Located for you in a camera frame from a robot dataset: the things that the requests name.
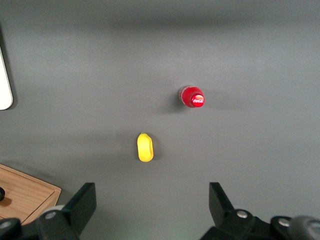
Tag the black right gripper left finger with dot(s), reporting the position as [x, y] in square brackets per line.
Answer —
[70, 220]

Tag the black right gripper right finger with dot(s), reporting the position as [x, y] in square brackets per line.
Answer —
[232, 225]

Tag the beige plastic tray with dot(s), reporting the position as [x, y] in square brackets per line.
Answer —
[4, 85]

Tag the wooden drawer cabinet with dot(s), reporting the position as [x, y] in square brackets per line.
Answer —
[57, 197]

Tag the yellow lemon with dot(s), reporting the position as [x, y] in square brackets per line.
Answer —
[145, 148]

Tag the red cola bottle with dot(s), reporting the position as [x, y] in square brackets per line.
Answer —
[191, 97]

